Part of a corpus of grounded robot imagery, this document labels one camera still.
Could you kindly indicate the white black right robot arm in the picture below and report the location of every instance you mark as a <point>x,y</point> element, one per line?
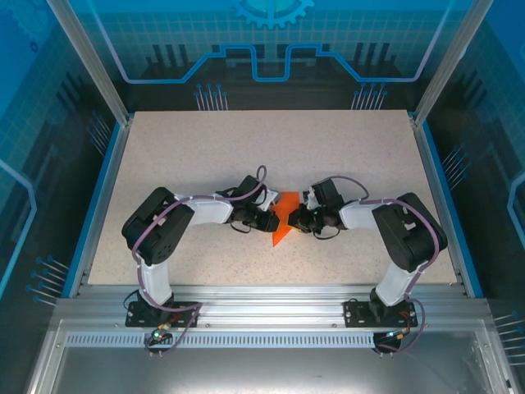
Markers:
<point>410,234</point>

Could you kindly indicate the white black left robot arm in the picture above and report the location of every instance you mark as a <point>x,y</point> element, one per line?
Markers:
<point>158,225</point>

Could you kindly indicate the grey metal bottom panel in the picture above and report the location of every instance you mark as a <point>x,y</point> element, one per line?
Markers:
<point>262,369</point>

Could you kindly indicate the small connector with green light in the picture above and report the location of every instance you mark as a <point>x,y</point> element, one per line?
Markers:
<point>158,335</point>
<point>398,334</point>

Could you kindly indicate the aluminium front frame rail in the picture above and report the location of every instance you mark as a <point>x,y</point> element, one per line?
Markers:
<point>266,303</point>

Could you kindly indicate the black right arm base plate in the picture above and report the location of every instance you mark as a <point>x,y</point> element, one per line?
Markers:
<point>352,314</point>

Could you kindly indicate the aluminium side rail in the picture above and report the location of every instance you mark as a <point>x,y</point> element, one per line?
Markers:
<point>438,205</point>
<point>107,205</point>

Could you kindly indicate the blue side rail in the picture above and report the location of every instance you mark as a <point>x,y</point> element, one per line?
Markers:
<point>98,203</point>
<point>449,205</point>

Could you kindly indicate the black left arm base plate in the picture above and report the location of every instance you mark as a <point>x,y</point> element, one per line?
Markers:
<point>133,318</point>

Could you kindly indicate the aluminium frame post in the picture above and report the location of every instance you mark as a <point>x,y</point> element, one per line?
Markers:
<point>447,70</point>
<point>94,70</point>

